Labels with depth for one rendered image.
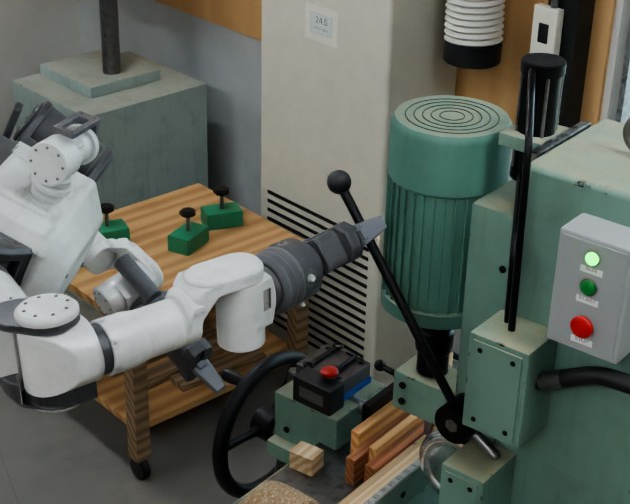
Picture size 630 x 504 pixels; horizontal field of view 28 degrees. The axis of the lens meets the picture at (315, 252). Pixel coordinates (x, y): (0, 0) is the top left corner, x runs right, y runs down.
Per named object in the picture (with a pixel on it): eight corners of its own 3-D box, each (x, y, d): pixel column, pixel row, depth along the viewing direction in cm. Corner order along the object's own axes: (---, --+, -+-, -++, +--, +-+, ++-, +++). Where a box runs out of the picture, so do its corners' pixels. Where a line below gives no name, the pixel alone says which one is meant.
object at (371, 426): (405, 424, 215) (408, 387, 212) (413, 428, 215) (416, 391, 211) (349, 468, 204) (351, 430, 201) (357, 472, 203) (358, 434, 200)
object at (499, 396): (491, 399, 179) (501, 308, 172) (547, 423, 174) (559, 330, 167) (459, 425, 173) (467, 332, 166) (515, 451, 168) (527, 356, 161)
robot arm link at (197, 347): (176, 393, 229) (135, 345, 232) (217, 361, 233) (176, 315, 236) (178, 369, 218) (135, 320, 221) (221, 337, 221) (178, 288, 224)
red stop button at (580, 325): (571, 331, 158) (574, 311, 156) (592, 339, 156) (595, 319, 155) (567, 334, 157) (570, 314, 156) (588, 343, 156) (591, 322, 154)
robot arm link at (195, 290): (273, 263, 162) (184, 293, 155) (274, 324, 166) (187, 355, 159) (245, 246, 167) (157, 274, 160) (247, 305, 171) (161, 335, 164)
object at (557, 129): (523, 161, 179) (536, 46, 171) (573, 176, 175) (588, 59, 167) (494, 178, 173) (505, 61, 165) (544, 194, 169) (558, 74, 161)
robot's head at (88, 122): (35, 168, 189) (44, 122, 185) (63, 151, 196) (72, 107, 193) (72, 183, 188) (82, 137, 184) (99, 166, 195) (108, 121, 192)
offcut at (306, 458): (311, 477, 202) (312, 460, 200) (289, 467, 204) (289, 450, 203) (323, 466, 205) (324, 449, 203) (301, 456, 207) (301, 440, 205)
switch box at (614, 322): (568, 320, 165) (582, 211, 158) (637, 346, 160) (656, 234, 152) (544, 338, 161) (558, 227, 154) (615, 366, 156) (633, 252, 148)
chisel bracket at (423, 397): (415, 395, 208) (418, 351, 204) (487, 427, 201) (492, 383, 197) (389, 414, 203) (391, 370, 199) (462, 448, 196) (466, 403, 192)
